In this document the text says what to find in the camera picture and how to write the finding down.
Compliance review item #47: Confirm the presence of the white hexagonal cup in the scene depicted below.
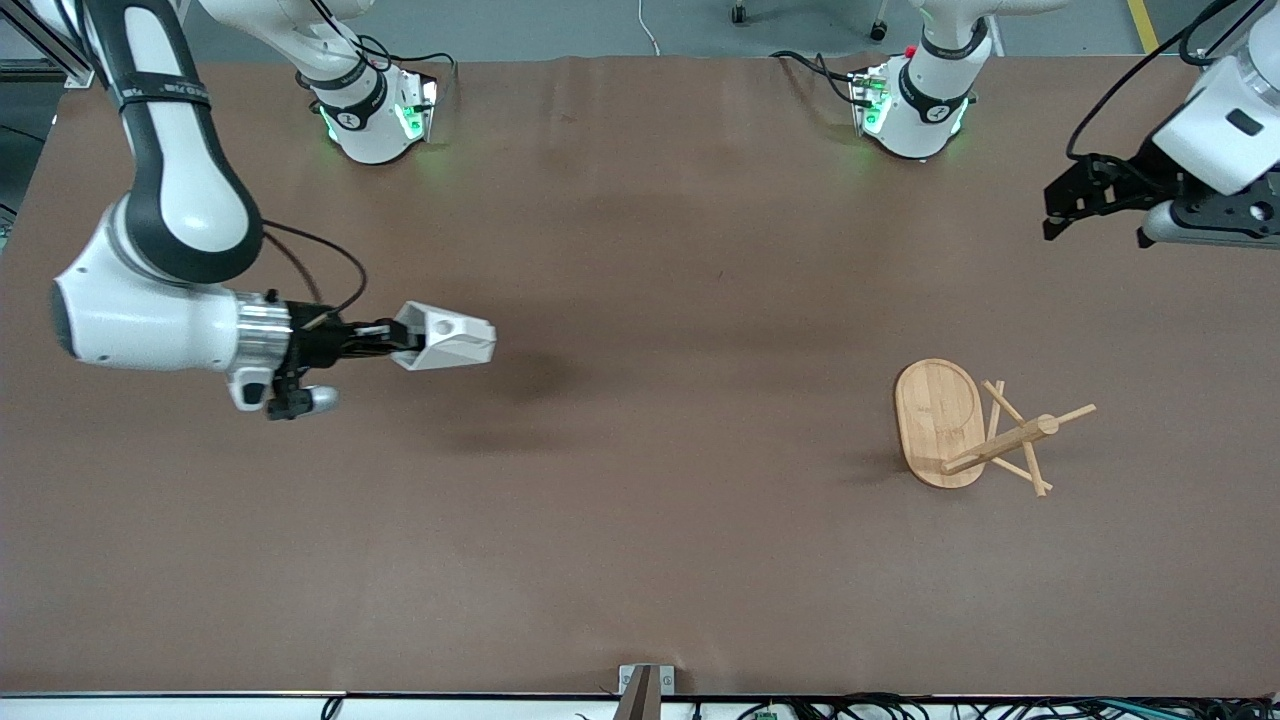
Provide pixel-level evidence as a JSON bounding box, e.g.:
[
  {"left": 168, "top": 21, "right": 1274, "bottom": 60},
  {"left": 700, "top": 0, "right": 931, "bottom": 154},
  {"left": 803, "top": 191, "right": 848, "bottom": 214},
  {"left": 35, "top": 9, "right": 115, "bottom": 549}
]
[{"left": 392, "top": 301, "right": 497, "bottom": 372}]

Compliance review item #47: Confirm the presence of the wooden cup rack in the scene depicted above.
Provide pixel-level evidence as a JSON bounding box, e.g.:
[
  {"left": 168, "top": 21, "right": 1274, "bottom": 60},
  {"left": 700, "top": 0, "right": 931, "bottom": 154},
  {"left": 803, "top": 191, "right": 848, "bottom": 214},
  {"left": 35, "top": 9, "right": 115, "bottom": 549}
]
[{"left": 893, "top": 358, "right": 1097, "bottom": 498}]

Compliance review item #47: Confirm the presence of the brown table cover sheet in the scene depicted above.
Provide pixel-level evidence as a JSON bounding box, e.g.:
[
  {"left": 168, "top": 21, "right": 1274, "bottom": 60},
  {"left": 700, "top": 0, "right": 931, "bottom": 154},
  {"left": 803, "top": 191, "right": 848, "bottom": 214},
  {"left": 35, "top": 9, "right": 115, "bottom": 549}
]
[{"left": 0, "top": 55, "right": 1280, "bottom": 697}]

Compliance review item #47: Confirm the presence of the black right base cable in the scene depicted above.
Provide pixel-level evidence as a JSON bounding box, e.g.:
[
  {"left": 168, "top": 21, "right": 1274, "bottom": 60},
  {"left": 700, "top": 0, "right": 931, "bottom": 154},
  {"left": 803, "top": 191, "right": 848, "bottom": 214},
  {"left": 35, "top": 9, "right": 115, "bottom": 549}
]
[{"left": 300, "top": 0, "right": 456, "bottom": 101}]

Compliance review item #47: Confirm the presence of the black base cable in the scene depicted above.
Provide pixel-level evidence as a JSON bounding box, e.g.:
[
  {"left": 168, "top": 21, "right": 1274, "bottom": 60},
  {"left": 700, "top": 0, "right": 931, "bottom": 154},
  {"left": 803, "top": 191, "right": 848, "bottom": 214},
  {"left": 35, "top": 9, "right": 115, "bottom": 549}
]
[
  {"left": 300, "top": 0, "right": 456, "bottom": 101},
  {"left": 770, "top": 50, "right": 863, "bottom": 106}
]

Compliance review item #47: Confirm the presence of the black left base cable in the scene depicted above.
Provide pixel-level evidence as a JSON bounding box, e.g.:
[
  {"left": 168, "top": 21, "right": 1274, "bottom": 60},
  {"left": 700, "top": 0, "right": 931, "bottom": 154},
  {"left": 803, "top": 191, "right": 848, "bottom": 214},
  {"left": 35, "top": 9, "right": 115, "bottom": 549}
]
[{"left": 770, "top": 50, "right": 863, "bottom": 106}]

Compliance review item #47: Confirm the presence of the aluminium frame profile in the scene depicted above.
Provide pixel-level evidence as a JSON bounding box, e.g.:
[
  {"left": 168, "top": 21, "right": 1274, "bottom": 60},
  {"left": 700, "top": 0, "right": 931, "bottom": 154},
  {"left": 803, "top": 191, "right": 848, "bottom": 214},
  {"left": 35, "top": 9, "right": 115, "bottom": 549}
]
[{"left": 0, "top": 0, "right": 101, "bottom": 89}]

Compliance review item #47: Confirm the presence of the grey metal camera bracket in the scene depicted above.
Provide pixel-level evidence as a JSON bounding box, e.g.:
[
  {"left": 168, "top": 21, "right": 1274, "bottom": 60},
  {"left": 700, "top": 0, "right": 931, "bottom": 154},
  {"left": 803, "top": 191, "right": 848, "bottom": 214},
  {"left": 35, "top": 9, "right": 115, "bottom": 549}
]
[{"left": 612, "top": 664, "right": 677, "bottom": 720}]

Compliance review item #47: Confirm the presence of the black cable bundle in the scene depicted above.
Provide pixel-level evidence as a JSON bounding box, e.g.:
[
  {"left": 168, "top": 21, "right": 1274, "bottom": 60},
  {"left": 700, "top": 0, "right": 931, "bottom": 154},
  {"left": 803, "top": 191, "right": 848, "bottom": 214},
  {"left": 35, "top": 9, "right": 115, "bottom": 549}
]
[{"left": 690, "top": 693, "right": 1280, "bottom": 720}]

